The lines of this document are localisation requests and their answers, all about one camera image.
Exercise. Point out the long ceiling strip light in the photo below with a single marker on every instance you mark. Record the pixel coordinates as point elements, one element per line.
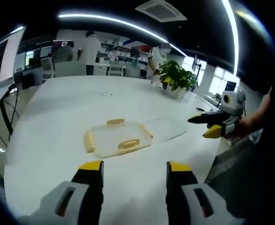
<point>118,22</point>
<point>233,35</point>

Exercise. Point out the ceiling air conditioner vent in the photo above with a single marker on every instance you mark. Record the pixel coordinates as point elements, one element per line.
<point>161,9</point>

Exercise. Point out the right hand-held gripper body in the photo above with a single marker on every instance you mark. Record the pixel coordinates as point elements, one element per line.
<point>232,103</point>

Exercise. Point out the white planter pot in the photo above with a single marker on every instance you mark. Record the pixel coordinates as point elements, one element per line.
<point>177,92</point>

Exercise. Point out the white display board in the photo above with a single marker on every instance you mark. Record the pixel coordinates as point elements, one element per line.
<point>1,56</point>

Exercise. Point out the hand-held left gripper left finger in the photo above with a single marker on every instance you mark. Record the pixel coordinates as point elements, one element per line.
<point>57,201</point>

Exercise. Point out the white office chair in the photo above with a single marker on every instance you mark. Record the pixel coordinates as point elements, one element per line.
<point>47,68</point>
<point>116,69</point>

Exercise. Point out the green potted plant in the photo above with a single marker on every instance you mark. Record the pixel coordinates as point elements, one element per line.
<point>177,73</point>

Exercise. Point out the clear lid with yellow buckles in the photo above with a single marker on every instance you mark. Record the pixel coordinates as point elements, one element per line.
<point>118,138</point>

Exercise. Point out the small desk monitor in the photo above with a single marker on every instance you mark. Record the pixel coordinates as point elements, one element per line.
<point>231,86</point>

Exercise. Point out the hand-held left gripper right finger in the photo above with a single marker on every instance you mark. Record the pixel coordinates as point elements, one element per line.
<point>198,204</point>

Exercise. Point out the small green plant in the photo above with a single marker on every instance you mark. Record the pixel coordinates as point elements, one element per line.
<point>217,96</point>

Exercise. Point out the person's dark clothing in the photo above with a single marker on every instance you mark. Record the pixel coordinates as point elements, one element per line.
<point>256,178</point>

